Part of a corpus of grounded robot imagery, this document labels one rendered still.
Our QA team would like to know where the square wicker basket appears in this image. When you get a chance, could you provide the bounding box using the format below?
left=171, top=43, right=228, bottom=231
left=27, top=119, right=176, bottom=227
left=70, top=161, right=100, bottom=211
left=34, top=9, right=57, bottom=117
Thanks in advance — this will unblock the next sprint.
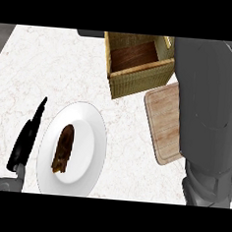
left=98, top=31, right=178, bottom=104

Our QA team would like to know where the grey appliance edge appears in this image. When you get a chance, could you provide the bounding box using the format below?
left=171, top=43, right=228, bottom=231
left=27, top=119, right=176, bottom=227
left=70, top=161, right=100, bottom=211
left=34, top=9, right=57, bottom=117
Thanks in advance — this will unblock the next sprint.
left=0, top=23, right=17, bottom=65

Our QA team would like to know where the pale wooden cutting board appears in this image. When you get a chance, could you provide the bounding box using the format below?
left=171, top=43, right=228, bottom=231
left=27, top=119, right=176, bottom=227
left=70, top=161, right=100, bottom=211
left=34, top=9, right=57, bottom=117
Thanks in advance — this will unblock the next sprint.
left=138, top=79, right=190, bottom=167

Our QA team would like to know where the brown cake slice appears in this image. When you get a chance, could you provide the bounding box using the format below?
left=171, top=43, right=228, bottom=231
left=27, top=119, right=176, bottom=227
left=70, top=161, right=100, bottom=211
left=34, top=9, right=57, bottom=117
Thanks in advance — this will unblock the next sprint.
left=49, top=122, right=76, bottom=176

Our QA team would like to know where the white round plate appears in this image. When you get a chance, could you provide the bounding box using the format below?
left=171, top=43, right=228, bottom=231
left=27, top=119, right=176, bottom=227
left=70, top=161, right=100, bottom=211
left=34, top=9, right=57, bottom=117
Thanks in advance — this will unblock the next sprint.
left=34, top=97, right=111, bottom=200

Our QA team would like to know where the dark grey flat object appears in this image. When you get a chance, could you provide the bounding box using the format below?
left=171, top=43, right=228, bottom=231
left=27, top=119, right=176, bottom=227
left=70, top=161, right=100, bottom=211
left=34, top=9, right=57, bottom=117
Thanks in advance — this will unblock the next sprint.
left=76, top=29, right=106, bottom=39

